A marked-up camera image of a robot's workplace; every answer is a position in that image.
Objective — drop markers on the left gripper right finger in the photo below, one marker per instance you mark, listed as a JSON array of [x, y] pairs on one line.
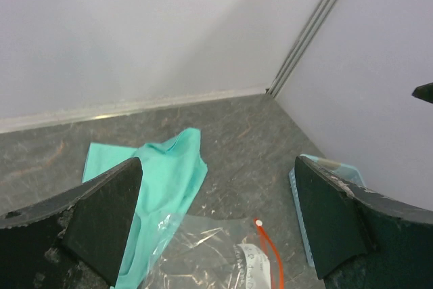
[[363, 239]]

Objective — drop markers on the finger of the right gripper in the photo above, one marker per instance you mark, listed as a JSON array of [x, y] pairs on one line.
[[424, 92]]

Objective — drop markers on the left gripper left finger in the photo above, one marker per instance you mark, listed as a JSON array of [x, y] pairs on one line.
[[75, 239]]

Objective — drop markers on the clear zip top bag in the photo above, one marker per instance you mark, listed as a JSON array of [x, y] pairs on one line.
[[201, 252]]

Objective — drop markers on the light blue plastic basket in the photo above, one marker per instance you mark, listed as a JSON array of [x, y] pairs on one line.
[[340, 169]]

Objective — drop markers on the teal t-shirt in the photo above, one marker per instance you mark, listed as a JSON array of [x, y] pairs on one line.
[[173, 173]]

